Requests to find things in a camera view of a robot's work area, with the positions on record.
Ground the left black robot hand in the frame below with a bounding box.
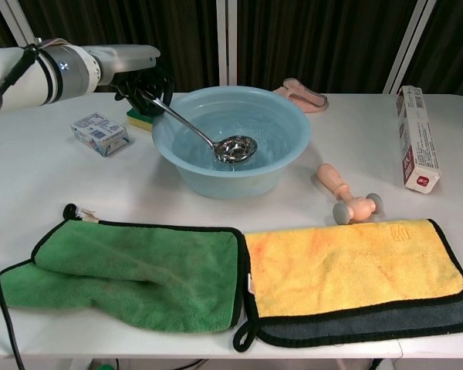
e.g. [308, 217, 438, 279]
[88, 44, 174, 118]

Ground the stainless steel ladle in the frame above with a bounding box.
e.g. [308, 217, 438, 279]
[138, 86, 259, 165]

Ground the light blue plastic basin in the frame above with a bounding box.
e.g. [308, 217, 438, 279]
[150, 86, 313, 200]

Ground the green yellow sponge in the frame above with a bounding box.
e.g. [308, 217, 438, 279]
[126, 108, 155, 133]

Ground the blue white soap box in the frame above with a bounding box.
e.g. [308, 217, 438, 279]
[69, 111, 131, 158]

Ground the green microfiber towel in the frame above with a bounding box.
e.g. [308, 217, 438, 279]
[0, 203, 243, 334]

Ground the wooden massage roller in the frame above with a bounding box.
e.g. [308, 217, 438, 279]
[317, 163, 384, 224]

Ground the yellow grey microfiber towel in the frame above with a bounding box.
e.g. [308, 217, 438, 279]
[232, 218, 463, 353]

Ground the long white red box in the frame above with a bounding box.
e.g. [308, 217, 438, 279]
[395, 85, 441, 194]

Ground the white frame post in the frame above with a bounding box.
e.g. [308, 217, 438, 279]
[215, 0, 238, 92]
[0, 0, 60, 49]
[382, 0, 437, 94]

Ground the black cable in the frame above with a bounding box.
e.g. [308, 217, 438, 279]
[0, 210, 26, 370]

